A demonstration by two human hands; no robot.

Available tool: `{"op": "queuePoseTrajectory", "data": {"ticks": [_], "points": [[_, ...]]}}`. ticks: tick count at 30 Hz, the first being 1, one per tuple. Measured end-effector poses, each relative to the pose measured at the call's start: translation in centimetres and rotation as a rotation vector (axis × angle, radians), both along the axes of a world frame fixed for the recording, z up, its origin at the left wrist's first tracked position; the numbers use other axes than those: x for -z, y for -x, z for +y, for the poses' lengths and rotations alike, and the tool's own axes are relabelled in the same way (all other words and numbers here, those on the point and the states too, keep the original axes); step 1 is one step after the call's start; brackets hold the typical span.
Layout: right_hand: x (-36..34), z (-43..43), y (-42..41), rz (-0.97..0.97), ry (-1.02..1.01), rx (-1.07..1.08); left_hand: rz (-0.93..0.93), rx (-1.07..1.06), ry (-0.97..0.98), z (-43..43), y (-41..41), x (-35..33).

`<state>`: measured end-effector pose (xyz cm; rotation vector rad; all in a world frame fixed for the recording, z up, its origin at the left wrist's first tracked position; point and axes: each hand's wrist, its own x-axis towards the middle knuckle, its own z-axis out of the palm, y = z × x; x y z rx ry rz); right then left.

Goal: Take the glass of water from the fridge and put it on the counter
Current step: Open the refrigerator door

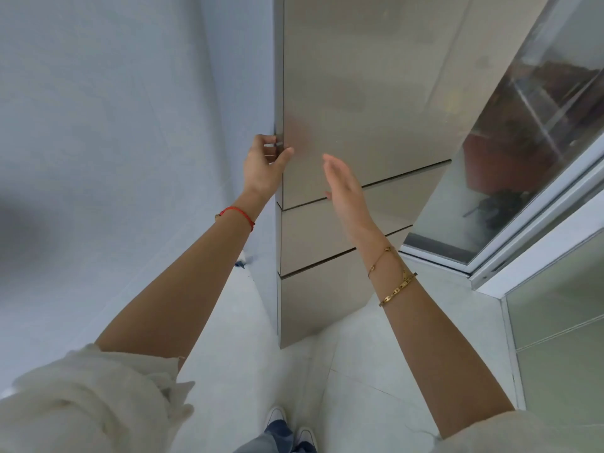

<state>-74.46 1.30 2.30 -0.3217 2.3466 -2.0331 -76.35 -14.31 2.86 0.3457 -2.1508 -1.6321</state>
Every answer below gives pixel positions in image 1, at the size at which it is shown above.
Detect person's left hand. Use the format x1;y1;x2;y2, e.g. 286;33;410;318
243;134;295;203

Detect person's right hand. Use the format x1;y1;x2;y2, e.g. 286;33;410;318
322;153;384;239

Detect beige refrigerator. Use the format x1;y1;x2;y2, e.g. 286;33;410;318
273;0;553;350

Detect person's right forearm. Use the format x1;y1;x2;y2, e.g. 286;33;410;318
351;226;515;439

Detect person's left forearm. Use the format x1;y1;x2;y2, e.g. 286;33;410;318
94;191;277;373

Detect sliding glass door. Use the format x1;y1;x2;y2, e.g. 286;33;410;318
398;0;604;291

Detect white sneaker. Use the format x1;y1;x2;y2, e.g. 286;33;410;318
264;405;288;432
294;427;318;453

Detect blue jeans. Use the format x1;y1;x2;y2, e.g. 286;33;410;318
233;419;317;453

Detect grey drawer cabinet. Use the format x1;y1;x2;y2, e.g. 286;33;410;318
500;230;604;428

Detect white shirt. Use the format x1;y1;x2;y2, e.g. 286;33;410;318
0;344;604;453

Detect red string bracelet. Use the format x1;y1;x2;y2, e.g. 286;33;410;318
215;206;255;232

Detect thin gold chain bracelet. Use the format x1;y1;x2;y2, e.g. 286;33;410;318
367;245;411;279

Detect gold bangle bracelet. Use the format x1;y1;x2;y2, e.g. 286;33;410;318
378;272;418;308

